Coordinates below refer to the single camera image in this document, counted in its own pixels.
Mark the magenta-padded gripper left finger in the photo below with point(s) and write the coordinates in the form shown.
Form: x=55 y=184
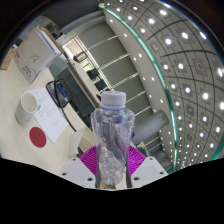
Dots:
x=80 y=171

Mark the white printed paper sheet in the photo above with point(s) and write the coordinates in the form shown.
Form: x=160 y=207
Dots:
x=50 y=115

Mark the ceiling lights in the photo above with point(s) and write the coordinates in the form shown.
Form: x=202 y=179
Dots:
x=185 y=35

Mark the large white cardboard box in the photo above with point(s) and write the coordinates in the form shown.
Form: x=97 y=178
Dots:
x=33 y=55

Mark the flat round red coaster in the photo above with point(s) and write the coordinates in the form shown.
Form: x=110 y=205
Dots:
x=37 y=137

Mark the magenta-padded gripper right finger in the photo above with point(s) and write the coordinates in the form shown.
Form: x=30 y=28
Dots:
x=146 y=171

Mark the white cup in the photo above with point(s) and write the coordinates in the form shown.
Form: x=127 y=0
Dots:
x=26 y=108

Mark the black desk phone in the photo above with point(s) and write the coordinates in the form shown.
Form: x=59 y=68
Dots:
x=57 y=91

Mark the clear plastic water bottle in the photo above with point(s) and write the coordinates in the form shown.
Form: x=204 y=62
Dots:
x=113 y=133

